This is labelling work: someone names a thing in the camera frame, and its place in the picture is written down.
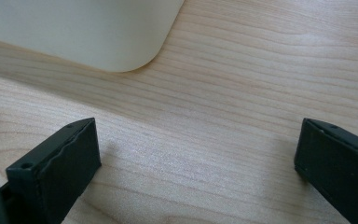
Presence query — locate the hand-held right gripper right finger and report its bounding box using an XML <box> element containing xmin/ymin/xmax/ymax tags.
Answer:
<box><xmin>294</xmin><ymin>118</ymin><xmax>358</xmax><ymax>224</ymax></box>

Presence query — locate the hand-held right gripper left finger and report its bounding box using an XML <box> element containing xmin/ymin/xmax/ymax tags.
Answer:
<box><xmin>6</xmin><ymin>117</ymin><xmax>103</xmax><ymax>224</ymax></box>

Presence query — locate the cream white flat board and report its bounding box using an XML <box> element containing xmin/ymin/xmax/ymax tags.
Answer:
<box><xmin>0</xmin><ymin>0</ymin><xmax>186</xmax><ymax>74</ymax></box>

